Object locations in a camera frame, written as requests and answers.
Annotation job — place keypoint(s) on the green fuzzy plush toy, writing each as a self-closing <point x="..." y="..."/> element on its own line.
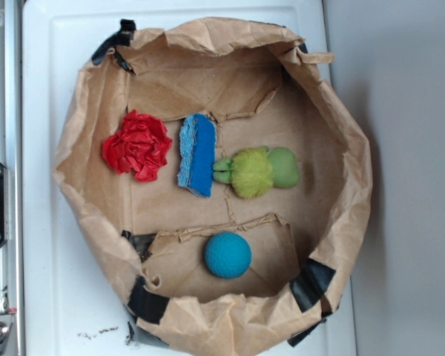
<point x="252" y="172"/>

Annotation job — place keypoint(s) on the blue sponge block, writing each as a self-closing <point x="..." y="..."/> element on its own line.
<point x="197" y="147"/>

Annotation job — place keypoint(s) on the brown paper bag tray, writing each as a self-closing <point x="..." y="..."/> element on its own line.
<point x="258" y="88"/>

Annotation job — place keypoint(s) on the blue foam ball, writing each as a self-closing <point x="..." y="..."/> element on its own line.
<point x="227" y="255"/>

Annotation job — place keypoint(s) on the metal rail frame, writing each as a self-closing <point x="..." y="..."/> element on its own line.
<point x="12" y="330"/>

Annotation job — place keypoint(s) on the red crumpled paper ball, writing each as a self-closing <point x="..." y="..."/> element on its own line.
<point x="140" y="147"/>

